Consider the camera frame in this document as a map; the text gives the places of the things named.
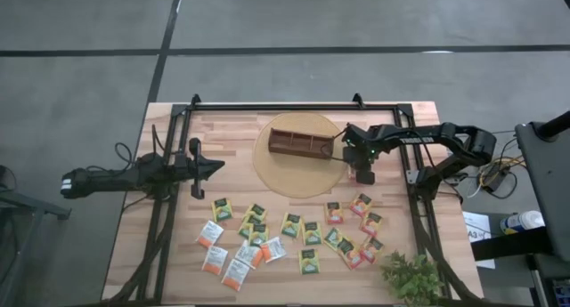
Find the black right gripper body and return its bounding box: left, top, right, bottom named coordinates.
left=343, top=145, right=379, bottom=186

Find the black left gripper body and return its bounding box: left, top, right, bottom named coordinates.
left=176, top=137, right=207, bottom=200

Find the green lemon lime tea bag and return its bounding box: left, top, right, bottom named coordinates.
left=248, top=222, right=270, bottom=247
left=210, top=197, right=234, bottom=223
left=280, top=212, right=303, bottom=239
left=322, top=227, right=344, bottom=252
left=246, top=203, right=269, bottom=222
left=302, top=221, right=323, bottom=246
left=237, top=215, right=257, bottom=239
left=297, top=248, right=321, bottom=275

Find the orange peach tea bag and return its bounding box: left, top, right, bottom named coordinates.
left=348, top=192, right=373, bottom=218
left=323, top=201, right=345, bottom=225
left=360, top=236, right=386, bottom=264
left=359, top=212, right=384, bottom=238
left=337, top=238, right=365, bottom=271

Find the white orange Tazo tea bag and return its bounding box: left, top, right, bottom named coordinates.
left=221, top=258, right=251, bottom=293
left=195, top=220, right=224, bottom=249
left=260, top=236, right=288, bottom=264
left=201, top=246, right=229, bottom=277
left=234, top=239, right=265, bottom=271

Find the brown wooden compartment box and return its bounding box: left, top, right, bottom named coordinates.
left=267, top=127, right=336, bottom=160

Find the round woven straw placemat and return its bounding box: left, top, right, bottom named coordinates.
left=252, top=111, right=350, bottom=199

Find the white paper sheet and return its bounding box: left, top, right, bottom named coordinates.
left=461, top=211, right=496, bottom=271

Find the green potted plant white pot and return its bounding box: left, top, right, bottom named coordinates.
left=380, top=249, right=445, bottom=307

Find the black power adapter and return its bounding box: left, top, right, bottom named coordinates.
left=479, top=166, right=507, bottom=193

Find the grey metal stand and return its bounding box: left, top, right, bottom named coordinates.
left=0, top=164, right=72, bottom=307

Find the black cart beam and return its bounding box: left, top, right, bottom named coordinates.
left=470, top=226, right=556, bottom=262

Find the white blue wipes canister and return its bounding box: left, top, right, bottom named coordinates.
left=499, top=210, right=546, bottom=236

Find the dark grey cart top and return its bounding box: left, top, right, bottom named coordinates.
left=515, top=119, right=570, bottom=263

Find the black cart pole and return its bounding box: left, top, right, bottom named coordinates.
left=533, top=109, right=570, bottom=139

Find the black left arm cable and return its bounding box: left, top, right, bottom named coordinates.
left=84, top=124, right=164, bottom=173

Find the black metal table frame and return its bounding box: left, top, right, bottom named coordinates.
left=104, top=93, right=485, bottom=307

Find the yellow cable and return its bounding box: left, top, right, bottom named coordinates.
left=489, top=155, right=526, bottom=174

